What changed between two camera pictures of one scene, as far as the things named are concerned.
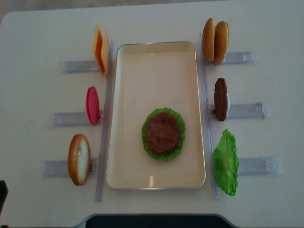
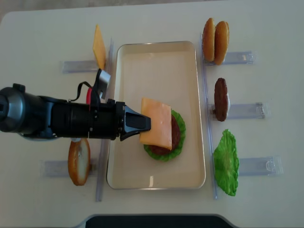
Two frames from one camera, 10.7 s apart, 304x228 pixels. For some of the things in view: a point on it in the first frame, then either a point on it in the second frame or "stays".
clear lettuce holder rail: x=270 y=166 stays
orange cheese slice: x=105 y=52 → x=160 y=133
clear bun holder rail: x=235 y=58 stays
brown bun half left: x=208 y=41 stays
